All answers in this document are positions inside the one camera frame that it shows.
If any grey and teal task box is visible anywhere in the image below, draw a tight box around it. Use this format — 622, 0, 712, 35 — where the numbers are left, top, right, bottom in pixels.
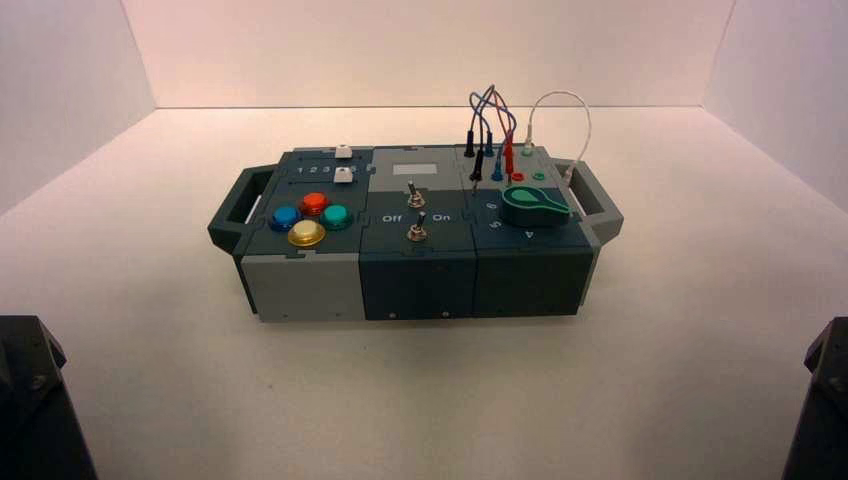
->
207, 144, 625, 325

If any green round push button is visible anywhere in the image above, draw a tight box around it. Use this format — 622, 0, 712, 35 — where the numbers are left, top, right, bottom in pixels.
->
319, 203, 354, 232

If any green pointer rotary knob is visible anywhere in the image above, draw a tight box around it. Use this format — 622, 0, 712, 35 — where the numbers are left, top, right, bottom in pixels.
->
500, 186, 572, 228

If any red round push button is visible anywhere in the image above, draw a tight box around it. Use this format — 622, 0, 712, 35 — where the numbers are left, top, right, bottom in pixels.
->
298, 192, 331, 217

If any yellow round push button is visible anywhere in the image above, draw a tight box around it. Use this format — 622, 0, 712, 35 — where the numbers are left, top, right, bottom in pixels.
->
288, 219, 327, 248

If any blue round push button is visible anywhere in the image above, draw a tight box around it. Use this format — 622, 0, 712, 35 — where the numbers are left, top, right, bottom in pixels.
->
269, 205, 303, 232

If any black banana plug cable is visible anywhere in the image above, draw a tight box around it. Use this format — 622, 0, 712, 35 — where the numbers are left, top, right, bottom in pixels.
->
462, 86, 497, 197

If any blue banana plug cable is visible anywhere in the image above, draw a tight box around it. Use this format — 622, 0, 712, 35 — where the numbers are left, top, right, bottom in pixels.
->
468, 89, 518, 184

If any red banana plug cable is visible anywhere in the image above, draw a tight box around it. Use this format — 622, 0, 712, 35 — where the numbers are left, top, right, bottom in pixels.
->
493, 89, 519, 187

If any white banana plug cable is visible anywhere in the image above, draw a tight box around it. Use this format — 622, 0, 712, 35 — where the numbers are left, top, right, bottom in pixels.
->
521, 90, 592, 184

